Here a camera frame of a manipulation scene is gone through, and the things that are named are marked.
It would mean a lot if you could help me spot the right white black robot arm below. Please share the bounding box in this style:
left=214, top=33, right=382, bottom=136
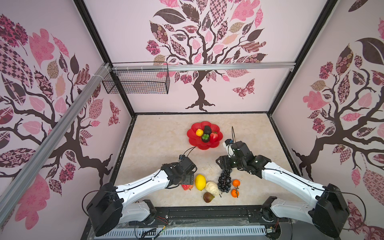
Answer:
left=216, top=139, right=350, bottom=239

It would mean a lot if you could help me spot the small yellow quince fruit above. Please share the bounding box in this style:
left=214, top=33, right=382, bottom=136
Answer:
left=196, top=129, right=204, bottom=137

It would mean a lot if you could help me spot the brown green fig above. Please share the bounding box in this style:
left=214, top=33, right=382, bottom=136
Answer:
left=203, top=192, right=215, bottom=203

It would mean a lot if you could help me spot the orange tangerine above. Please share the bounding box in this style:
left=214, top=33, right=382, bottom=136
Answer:
left=231, top=189, right=240, bottom=198
left=232, top=180, right=241, bottom=188

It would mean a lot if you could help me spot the rear aluminium frame rail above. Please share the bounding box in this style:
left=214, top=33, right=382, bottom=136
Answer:
left=112, top=62, right=296, bottom=72

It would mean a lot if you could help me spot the dark green avocado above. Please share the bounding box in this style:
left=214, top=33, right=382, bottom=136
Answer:
left=204, top=126, right=212, bottom=135

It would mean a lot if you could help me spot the black wire mesh basket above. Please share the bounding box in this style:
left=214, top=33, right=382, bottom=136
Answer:
left=102, top=61, right=171, bottom=95

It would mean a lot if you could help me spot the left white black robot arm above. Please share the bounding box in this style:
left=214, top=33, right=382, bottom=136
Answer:
left=83, top=157, right=198, bottom=237

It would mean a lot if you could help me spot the black grape bunch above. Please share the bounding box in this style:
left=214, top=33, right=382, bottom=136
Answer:
left=218, top=169, right=233, bottom=193

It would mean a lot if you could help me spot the white slotted cable duct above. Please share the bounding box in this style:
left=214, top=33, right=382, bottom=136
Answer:
left=95, top=226, right=267, bottom=240

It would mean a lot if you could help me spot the upper orange tangerine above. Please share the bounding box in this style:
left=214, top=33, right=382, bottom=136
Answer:
left=232, top=180, right=241, bottom=188

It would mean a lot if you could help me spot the red pomegranate fruit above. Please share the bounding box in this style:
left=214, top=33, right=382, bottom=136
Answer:
left=182, top=185, right=194, bottom=191

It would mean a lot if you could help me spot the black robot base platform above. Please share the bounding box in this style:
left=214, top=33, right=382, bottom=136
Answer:
left=80, top=203, right=341, bottom=240

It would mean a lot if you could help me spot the red flower-shaped fruit bowl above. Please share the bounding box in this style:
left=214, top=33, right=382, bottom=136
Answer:
left=187, top=121, right=223, bottom=150

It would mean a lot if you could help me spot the red strawberry with green leaves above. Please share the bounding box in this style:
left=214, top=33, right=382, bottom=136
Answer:
left=210, top=132, right=219, bottom=142

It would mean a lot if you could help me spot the aluminium frame rail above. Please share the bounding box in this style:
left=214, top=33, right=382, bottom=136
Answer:
left=1, top=63, right=111, bottom=224
left=112, top=62, right=296, bottom=72

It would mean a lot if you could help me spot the left aluminium frame rail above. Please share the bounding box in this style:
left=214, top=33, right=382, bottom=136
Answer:
left=1, top=63, right=111, bottom=224

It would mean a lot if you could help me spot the lower orange tangerine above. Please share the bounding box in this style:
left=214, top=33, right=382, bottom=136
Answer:
left=231, top=189, right=240, bottom=198

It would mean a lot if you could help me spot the yellow lemon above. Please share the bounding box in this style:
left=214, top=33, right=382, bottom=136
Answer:
left=195, top=174, right=207, bottom=191

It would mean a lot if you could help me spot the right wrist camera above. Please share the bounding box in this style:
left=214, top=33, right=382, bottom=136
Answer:
left=223, top=139, right=234, bottom=148

